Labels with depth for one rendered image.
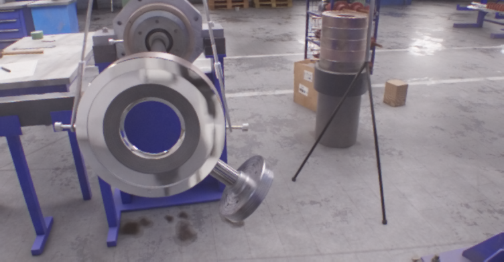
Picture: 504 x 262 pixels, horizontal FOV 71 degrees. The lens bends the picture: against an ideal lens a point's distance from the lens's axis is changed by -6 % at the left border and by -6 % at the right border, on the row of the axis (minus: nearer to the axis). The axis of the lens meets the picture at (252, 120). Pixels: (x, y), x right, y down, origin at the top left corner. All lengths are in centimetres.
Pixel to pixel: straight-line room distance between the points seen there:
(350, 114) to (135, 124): 168
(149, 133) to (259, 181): 157
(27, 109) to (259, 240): 142
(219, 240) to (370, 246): 86
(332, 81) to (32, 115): 206
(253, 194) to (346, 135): 227
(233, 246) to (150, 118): 94
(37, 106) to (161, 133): 80
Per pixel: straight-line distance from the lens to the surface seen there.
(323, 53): 303
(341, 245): 225
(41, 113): 209
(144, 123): 246
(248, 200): 99
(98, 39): 219
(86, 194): 274
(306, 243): 223
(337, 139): 319
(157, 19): 199
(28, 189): 234
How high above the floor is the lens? 148
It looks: 24 degrees down
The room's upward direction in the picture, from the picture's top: straight up
